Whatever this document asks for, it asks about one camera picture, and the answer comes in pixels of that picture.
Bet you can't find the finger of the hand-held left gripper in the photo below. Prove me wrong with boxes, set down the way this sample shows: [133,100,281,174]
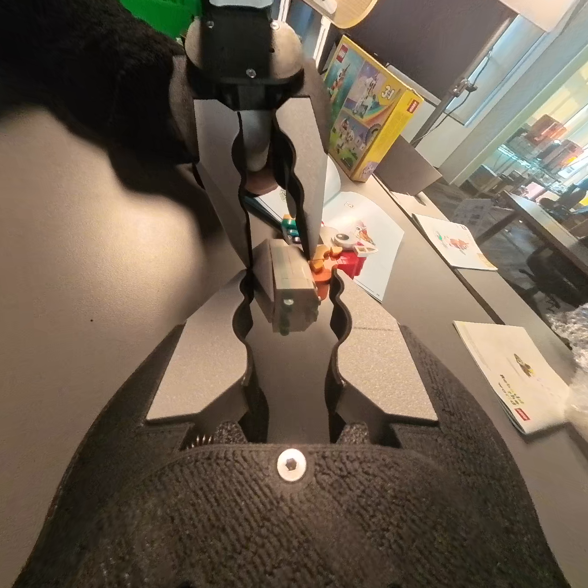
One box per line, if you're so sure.
[271,59,330,259]
[192,98,254,276]

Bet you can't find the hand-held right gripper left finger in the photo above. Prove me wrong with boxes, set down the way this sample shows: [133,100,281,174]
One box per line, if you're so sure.
[146,269,257,432]

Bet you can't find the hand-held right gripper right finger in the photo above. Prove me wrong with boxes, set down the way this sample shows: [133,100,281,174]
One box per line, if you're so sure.
[327,270,438,430]

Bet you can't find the white toy brick animal model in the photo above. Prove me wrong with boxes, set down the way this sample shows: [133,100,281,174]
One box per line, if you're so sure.
[270,220,379,337]

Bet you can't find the person's left forearm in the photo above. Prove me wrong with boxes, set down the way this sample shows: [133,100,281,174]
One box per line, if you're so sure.
[0,0,205,194]

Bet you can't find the yellow toy brick set box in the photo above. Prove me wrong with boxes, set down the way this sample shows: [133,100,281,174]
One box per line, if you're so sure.
[322,34,424,183]

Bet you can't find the person's left hand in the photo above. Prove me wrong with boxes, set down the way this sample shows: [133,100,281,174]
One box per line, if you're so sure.
[245,169,278,196]

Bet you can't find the green plastic bin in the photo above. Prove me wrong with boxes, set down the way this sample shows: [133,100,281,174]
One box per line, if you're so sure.
[119,0,203,43]

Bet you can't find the open instruction booklet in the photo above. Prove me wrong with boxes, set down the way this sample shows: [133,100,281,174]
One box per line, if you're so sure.
[252,186,406,304]

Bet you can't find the dark grey folded board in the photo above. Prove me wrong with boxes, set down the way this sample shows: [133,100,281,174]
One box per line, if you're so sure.
[367,134,443,199]

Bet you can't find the instruction booklet with red logo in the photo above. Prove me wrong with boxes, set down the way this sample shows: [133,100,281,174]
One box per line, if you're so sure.
[452,319,571,436]

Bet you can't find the instruction booklet red animal cover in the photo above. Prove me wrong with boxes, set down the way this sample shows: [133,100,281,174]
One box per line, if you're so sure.
[410,213,500,272]

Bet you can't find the black partition panel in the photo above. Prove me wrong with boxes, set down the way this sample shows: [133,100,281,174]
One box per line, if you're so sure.
[342,0,522,99]

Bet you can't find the clear bubble wrap bags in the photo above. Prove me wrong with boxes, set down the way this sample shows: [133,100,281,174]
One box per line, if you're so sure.
[547,305,588,437]

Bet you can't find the black office chair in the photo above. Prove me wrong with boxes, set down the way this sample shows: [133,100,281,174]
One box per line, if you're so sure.
[526,248,588,308]

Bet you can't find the dark background table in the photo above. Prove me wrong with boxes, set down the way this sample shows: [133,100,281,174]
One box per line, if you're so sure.
[501,190,588,258]

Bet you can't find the glass shelf with orange boxes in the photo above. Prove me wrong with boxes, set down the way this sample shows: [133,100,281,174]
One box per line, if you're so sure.
[505,110,588,194]

